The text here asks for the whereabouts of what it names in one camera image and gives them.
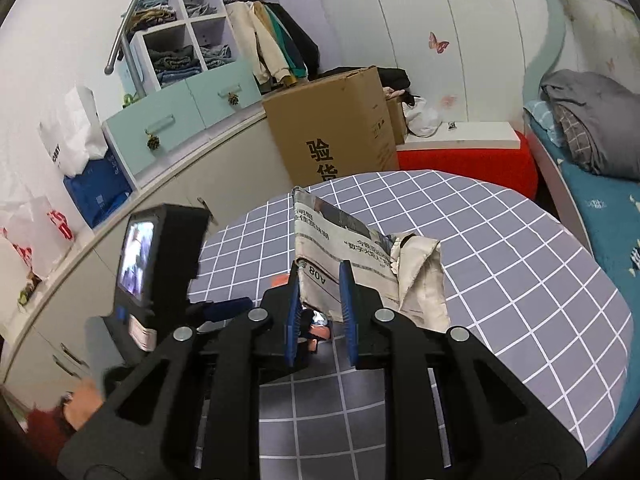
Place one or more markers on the mint green drawer unit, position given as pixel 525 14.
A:
pixel 149 129

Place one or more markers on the person's left hand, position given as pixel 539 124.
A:
pixel 84 401

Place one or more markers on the red platform step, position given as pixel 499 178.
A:
pixel 510 168

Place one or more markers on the blue storage box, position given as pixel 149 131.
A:
pixel 99 190

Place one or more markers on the white wardrobe with butterflies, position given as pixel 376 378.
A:
pixel 473 53

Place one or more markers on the grey checkered tablecloth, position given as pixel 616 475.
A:
pixel 445 251

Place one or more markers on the beige crumpled paper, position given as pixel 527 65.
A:
pixel 417 264

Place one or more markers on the white curved cabinet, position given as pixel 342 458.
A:
pixel 238 178

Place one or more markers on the teal bed sheet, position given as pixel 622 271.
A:
pixel 601 212

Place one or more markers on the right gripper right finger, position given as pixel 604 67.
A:
pixel 453 410

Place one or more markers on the white cubby shelf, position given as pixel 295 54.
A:
pixel 201 25

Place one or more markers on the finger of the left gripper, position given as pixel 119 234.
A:
pixel 217 311

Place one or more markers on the grey folded blanket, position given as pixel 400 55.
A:
pixel 600 121

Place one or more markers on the white red plastic bag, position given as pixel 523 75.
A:
pixel 39 233

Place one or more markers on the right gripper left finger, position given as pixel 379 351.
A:
pixel 189 410

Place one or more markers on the camera with screen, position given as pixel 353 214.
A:
pixel 157 263

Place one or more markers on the large brown cardboard box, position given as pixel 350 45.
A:
pixel 333 127

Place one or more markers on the hanging jackets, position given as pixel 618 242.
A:
pixel 279 51

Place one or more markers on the orange bottle cap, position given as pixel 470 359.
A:
pixel 304 328

